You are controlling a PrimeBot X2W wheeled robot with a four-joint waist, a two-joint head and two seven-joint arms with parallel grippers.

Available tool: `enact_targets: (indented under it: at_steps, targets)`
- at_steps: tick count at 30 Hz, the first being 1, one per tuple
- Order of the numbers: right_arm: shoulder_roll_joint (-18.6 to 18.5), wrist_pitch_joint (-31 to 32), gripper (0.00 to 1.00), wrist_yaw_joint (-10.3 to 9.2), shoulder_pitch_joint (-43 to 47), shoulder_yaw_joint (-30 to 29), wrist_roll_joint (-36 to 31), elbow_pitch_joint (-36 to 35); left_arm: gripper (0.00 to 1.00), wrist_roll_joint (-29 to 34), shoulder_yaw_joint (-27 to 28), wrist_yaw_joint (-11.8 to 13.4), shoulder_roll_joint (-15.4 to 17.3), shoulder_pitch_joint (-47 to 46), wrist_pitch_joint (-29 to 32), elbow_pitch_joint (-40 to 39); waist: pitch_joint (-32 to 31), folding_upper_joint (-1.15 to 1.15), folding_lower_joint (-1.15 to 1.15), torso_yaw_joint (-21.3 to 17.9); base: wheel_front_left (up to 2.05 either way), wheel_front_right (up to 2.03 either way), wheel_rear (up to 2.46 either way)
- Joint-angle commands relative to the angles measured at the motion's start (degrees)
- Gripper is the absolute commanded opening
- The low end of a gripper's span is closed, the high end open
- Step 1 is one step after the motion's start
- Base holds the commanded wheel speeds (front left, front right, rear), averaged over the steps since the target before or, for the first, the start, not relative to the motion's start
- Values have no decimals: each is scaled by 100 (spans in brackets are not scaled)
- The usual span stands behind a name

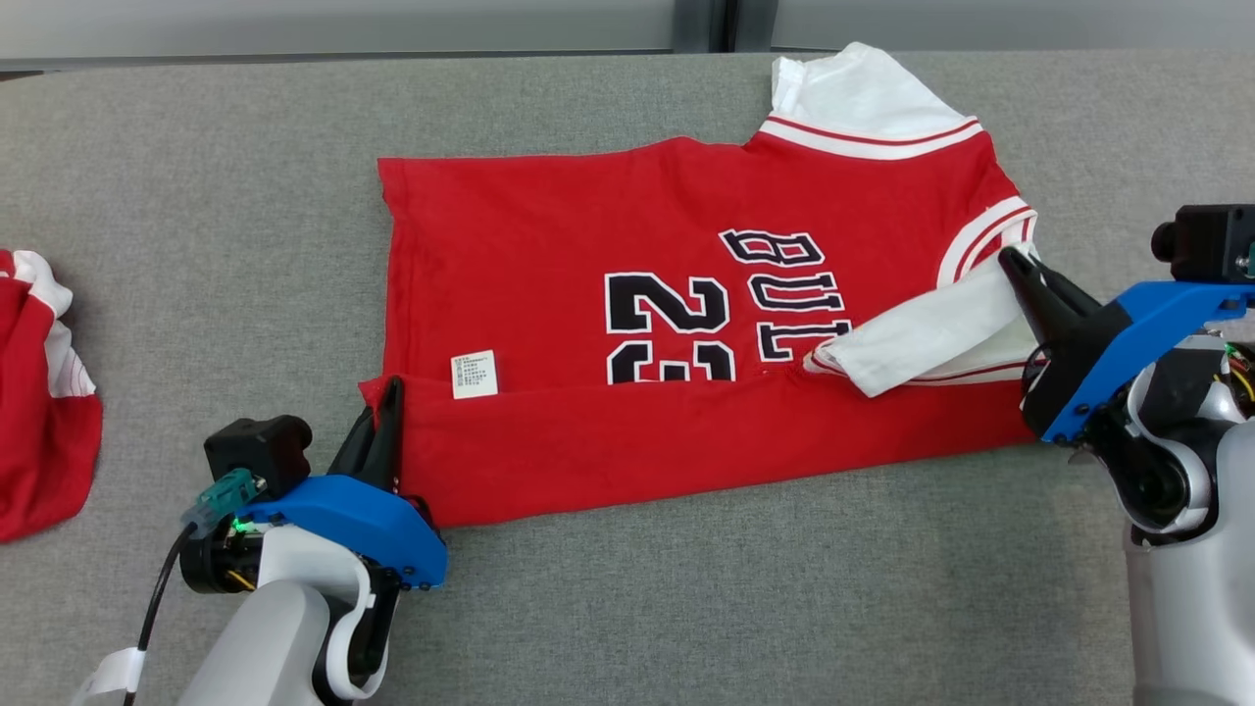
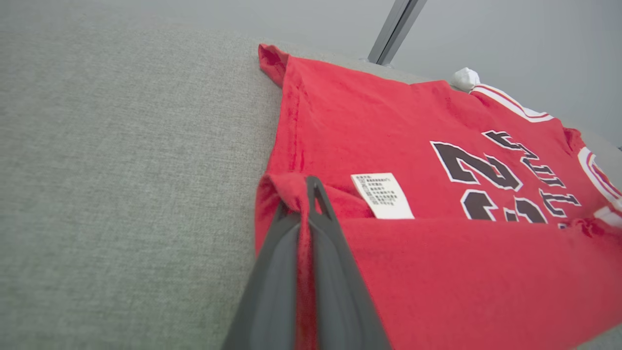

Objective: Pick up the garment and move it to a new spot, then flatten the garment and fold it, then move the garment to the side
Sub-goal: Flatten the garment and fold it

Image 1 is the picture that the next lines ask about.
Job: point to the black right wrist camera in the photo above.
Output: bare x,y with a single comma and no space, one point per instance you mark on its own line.
1211,240

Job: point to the teal left camera connector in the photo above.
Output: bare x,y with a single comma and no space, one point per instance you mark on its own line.
224,495

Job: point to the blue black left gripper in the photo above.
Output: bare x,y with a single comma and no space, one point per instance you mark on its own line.
363,520

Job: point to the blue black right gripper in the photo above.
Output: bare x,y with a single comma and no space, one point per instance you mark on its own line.
1098,353

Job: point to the red shorts white trim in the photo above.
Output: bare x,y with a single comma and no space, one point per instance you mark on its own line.
39,441

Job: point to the grey fabric padded bench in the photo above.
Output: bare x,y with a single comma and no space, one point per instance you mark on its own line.
686,608

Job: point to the red basketball jersey white sleeves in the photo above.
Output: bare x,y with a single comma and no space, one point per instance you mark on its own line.
588,245

